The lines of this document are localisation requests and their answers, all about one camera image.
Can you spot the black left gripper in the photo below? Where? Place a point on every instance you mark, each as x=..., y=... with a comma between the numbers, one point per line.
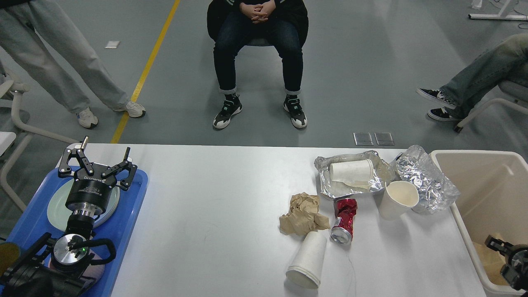
x=90, y=192

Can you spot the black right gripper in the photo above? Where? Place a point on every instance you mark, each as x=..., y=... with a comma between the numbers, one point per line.
x=516, y=273

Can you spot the large brown paper bag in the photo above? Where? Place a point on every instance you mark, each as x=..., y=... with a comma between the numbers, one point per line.
x=492, y=262

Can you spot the green plate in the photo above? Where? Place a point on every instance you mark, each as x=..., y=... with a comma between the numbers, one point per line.
x=58, y=213

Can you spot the aluminium foil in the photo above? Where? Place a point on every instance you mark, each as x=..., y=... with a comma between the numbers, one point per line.
x=436, y=191

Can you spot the pink mug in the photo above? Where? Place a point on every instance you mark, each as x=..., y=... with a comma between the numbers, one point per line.
x=97, y=270

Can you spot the white paper cup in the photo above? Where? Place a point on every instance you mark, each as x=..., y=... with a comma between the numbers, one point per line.
x=399, y=197
x=306, y=267

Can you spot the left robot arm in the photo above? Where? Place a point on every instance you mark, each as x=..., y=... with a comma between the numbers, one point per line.
x=59, y=267

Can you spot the pink plate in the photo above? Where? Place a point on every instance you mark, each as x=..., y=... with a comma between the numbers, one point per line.
x=104, y=217

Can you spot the beige plastic bin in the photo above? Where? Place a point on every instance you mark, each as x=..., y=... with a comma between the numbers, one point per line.
x=493, y=199

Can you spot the blue plastic tray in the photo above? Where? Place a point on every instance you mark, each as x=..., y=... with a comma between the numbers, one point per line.
x=118, y=228

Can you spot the dark teal cup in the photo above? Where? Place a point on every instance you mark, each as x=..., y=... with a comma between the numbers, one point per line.
x=9, y=253

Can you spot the white paper scrap on floor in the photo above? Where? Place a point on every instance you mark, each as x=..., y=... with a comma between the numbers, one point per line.
x=112, y=44

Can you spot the crushed red can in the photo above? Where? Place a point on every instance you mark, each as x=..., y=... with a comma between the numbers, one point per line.
x=345, y=211

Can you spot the paper cup in foil tray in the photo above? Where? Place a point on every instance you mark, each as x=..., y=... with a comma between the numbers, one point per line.
x=352, y=173

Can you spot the floor socket plate right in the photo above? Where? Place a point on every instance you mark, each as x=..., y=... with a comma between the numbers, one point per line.
x=384, y=139

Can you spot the floor socket plate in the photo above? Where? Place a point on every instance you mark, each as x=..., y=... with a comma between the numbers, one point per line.
x=384, y=139
x=363, y=139

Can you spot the aluminium foil tray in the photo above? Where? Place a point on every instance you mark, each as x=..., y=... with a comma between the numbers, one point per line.
x=383, y=175

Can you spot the floor socket plate left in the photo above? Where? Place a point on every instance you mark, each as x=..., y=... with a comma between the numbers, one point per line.
x=363, y=139

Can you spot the chair under middle person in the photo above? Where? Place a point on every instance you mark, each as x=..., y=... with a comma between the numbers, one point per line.
x=258, y=42

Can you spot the seated person dark jeans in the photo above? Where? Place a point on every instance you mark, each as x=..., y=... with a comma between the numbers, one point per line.
x=284, y=23

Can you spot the seated person on right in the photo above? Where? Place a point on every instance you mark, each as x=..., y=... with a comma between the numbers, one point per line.
x=506, y=61

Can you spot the lying white paper cup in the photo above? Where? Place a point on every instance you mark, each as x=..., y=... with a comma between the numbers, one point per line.
x=306, y=267

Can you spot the crumpled brown paper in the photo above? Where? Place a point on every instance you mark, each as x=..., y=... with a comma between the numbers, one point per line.
x=303, y=216

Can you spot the white desk leg far right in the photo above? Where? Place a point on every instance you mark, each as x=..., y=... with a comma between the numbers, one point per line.
x=503, y=14

